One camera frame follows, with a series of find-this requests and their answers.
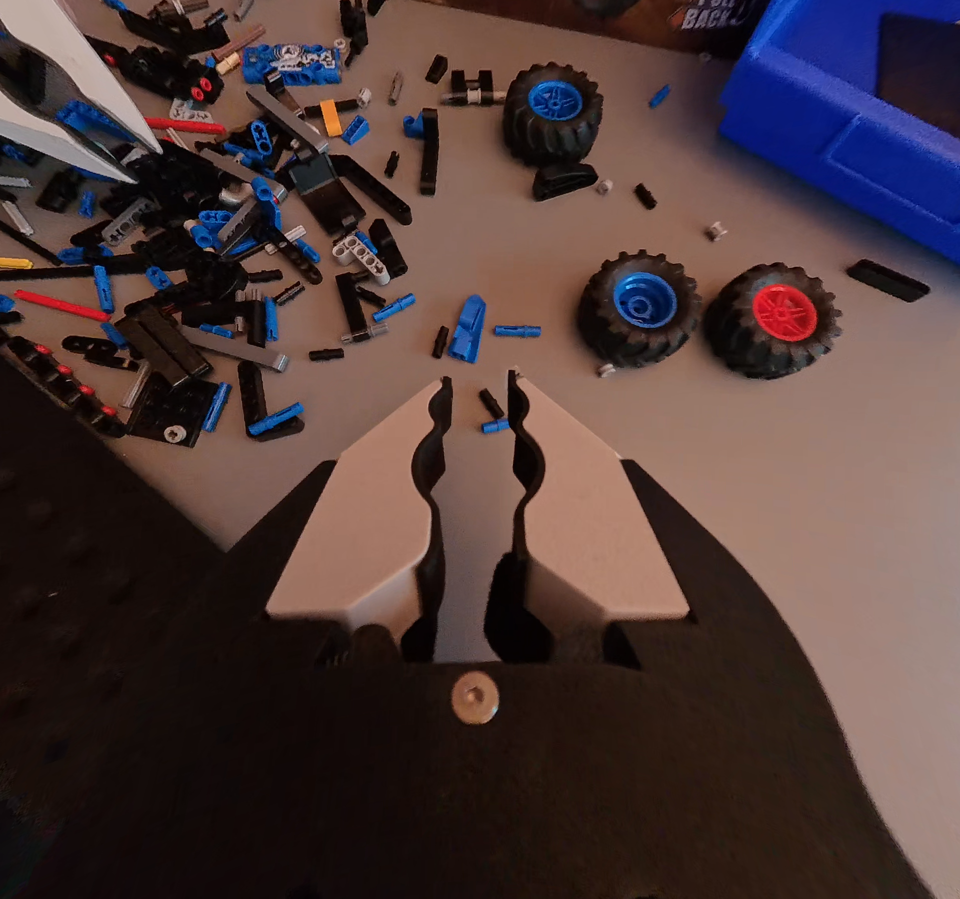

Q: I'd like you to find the blue storage bin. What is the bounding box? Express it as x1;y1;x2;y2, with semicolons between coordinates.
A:
717;0;960;266

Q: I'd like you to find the pile of toy building pieces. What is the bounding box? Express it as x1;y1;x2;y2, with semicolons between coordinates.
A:
0;0;931;450

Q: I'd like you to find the black toy wheel red rim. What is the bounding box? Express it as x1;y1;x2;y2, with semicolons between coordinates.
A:
704;262;843;381

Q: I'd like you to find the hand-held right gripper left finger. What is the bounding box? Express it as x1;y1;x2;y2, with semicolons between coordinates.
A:
267;377;453;660

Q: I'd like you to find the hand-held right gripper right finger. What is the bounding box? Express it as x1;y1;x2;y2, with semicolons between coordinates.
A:
483;370;693;665

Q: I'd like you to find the black toy wheel blue rim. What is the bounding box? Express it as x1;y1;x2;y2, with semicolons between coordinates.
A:
501;62;604;167
578;250;703;371

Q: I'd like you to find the blue printed toy panel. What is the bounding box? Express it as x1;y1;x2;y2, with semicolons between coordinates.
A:
240;41;346;86

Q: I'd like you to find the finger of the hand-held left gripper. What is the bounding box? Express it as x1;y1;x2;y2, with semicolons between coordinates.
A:
0;0;162;152
0;89;145;185

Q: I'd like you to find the grey desk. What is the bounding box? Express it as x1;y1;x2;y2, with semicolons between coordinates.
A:
0;0;960;840

